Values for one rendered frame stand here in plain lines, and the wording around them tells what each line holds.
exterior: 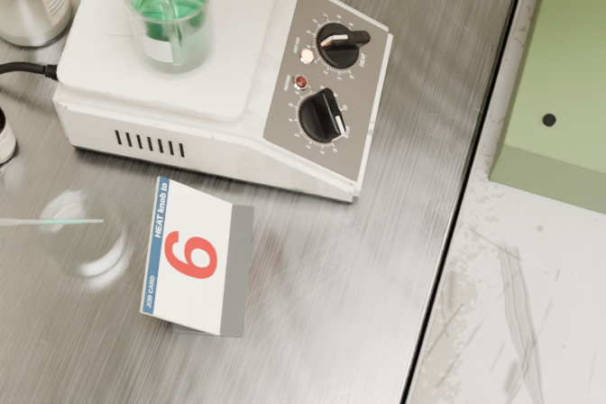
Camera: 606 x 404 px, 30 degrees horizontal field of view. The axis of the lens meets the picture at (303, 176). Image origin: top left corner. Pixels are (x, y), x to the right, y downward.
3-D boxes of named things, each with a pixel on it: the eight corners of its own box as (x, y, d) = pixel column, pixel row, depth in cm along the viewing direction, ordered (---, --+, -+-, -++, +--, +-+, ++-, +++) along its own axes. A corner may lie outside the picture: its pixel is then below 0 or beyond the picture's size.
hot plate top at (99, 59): (285, -33, 73) (285, -41, 72) (243, 127, 68) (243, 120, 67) (107, -66, 74) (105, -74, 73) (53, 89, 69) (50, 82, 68)
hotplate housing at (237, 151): (390, 47, 80) (402, -18, 73) (356, 211, 75) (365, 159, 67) (90, -12, 82) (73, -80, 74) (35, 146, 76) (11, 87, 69)
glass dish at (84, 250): (121, 281, 72) (117, 270, 70) (36, 276, 72) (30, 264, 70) (132, 204, 75) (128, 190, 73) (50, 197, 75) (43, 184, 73)
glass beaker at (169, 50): (226, 80, 69) (221, 7, 62) (139, 94, 69) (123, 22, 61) (211, -1, 72) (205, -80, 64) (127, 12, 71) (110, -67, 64)
